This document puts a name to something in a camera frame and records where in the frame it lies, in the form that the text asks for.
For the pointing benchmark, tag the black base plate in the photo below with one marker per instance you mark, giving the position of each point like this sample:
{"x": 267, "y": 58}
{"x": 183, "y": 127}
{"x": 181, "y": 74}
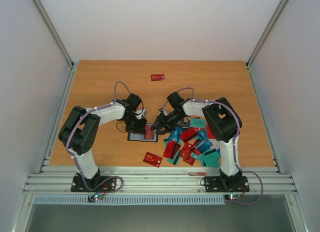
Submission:
{"x": 214, "y": 184}
{"x": 97, "y": 184}

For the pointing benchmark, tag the aluminium corner post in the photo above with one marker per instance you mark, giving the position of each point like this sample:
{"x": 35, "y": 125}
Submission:
{"x": 48, "y": 22}
{"x": 267, "y": 30}

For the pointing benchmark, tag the right aluminium corner post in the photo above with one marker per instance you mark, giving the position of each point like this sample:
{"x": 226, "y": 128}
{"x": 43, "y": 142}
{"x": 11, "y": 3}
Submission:
{"x": 267, "y": 30}

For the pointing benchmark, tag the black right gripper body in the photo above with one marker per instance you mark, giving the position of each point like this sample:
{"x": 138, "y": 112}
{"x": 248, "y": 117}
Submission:
{"x": 162, "y": 120}

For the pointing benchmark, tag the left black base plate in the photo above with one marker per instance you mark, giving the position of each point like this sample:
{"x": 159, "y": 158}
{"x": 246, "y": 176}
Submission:
{"x": 97, "y": 184}

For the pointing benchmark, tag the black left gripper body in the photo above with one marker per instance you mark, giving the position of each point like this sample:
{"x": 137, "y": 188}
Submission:
{"x": 133, "y": 125}

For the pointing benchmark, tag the red card stripe centre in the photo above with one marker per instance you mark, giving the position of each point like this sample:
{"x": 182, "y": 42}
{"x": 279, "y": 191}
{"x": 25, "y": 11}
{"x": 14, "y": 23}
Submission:
{"x": 189, "y": 134}

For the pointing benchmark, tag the red chip card bottom centre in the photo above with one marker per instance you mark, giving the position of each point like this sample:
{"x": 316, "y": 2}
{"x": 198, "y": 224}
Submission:
{"x": 185, "y": 150}

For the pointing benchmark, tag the aluminium rail frame front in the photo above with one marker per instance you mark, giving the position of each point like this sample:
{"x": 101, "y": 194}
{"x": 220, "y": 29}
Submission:
{"x": 156, "y": 181}

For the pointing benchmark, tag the red card black stripe upright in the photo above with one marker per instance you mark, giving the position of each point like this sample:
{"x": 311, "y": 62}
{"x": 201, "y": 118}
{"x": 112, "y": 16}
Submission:
{"x": 171, "y": 149}

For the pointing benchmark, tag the white patterned card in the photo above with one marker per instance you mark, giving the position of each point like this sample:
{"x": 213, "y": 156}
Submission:
{"x": 214, "y": 144}

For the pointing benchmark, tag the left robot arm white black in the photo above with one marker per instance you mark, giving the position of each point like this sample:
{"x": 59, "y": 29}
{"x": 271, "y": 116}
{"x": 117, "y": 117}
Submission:
{"x": 79, "y": 132}

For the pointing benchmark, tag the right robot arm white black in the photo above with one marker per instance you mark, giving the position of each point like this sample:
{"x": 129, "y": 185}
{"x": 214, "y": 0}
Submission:
{"x": 223, "y": 123}

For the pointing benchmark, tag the left controller board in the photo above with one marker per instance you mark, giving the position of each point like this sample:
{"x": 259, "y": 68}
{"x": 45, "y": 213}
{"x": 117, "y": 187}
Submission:
{"x": 95, "y": 198}

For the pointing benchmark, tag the controller board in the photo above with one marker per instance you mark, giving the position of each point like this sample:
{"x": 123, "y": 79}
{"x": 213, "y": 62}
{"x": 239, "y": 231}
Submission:
{"x": 95, "y": 198}
{"x": 232, "y": 197}

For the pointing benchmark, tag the red VIP card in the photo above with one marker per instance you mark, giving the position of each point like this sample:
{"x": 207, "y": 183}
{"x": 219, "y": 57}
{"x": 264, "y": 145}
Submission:
{"x": 152, "y": 159}
{"x": 150, "y": 135}

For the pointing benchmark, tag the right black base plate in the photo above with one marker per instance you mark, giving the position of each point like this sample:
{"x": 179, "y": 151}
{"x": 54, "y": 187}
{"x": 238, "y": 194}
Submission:
{"x": 214, "y": 184}

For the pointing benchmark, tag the lone red card far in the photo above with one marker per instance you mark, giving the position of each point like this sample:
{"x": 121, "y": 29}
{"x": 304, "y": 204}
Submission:
{"x": 157, "y": 77}

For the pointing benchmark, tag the blue card under red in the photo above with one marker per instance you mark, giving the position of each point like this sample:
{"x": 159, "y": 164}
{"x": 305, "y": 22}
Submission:
{"x": 175, "y": 135}

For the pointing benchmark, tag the teal card stripe bottom centre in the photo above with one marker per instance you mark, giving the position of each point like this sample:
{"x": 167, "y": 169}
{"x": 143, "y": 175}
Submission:
{"x": 175, "y": 160}

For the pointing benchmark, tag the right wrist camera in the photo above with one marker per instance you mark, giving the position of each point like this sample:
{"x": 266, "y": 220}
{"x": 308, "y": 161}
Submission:
{"x": 162, "y": 111}

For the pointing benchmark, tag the teal card stripe bottom right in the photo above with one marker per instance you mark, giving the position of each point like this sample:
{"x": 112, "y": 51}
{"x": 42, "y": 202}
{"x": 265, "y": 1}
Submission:
{"x": 210, "y": 158}

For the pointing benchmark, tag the grey slotted cable duct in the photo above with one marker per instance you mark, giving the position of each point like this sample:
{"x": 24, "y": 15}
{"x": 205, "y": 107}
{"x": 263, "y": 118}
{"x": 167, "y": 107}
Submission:
{"x": 131, "y": 200}

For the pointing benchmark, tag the right controller board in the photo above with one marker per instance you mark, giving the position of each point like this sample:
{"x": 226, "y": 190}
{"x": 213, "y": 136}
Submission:
{"x": 232, "y": 197}

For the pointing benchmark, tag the black leather card holder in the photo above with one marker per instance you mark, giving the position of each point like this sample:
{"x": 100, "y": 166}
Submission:
{"x": 140, "y": 137}

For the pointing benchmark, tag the teal card stripe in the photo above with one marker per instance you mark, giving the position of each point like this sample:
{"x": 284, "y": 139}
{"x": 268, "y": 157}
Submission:
{"x": 175, "y": 160}
{"x": 210, "y": 158}

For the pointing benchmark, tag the blue card centre right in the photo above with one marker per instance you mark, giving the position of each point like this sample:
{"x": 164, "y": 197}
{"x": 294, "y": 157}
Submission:
{"x": 202, "y": 134}

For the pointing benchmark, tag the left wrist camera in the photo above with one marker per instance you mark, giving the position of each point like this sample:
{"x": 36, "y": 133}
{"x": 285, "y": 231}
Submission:
{"x": 141, "y": 113}

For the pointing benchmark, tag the left aluminium corner post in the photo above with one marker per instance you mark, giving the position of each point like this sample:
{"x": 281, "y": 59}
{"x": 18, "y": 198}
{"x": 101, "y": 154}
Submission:
{"x": 48, "y": 22}

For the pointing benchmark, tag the teal VIP chip card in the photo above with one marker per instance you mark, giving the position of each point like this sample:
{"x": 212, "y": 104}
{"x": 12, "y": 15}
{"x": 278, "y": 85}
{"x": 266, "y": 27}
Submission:
{"x": 197, "y": 123}

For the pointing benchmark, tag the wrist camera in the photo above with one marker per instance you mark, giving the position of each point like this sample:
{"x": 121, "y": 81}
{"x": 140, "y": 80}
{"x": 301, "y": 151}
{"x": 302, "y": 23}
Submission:
{"x": 162, "y": 111}
{"x": 141, "y": 113}

